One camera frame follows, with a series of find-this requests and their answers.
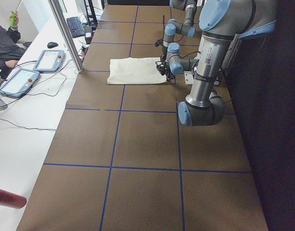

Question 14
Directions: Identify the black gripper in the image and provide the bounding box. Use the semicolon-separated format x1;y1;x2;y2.
161;47;167;59
164;67;174;80

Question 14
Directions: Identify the cream long-sleeve cat shirt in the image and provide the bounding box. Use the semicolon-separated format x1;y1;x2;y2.
107;57;167;85

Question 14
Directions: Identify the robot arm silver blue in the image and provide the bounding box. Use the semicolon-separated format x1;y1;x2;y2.
162;0;277;126
160;0;197;61

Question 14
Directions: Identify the black power adapter box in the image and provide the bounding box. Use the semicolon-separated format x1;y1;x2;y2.
84;25;93;44

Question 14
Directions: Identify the black keyboard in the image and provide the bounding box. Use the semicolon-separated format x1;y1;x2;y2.
66;16;85;38

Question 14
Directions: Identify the black computer mouse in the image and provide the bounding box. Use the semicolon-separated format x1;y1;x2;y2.
47;42;58;49

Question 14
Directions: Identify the far teach pendant tablet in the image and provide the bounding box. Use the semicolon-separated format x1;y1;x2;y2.
33;50;65;73

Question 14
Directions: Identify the teach pendant tablet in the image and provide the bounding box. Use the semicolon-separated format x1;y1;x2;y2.
0;68;40;98
33;50;65;73

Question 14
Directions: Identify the near teach pendant tablet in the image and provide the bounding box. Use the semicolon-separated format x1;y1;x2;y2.
0;68;40;98

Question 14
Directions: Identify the seated person dark jacket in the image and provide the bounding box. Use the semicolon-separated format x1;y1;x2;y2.
0;11;25;79

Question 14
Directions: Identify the red cylinder bottle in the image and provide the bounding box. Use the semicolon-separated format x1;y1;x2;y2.
0;189;27;209

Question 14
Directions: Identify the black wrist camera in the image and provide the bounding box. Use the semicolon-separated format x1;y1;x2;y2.
155;61;166;76
155;38;163;47

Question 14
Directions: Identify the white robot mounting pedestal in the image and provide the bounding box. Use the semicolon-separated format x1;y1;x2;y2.
184;51;220;85

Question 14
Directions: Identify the aluminium frame post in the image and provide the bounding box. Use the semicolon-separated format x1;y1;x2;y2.
48;0;84;73

